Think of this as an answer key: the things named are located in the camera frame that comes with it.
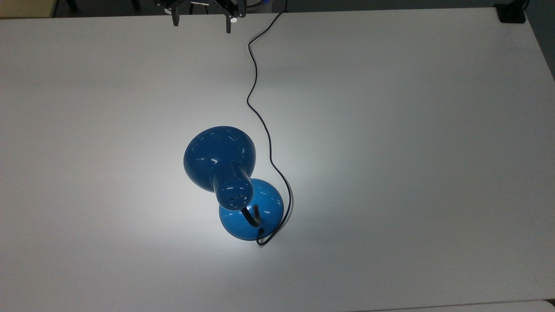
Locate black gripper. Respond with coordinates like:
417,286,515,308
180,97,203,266
155,0,248,34

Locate blue desk lamp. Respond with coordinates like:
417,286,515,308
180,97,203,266
183,126,284,241

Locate black table corner clamp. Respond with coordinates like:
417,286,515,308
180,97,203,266
494,0,529,24

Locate black lamp power cable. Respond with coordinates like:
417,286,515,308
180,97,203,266
247,0,293,246

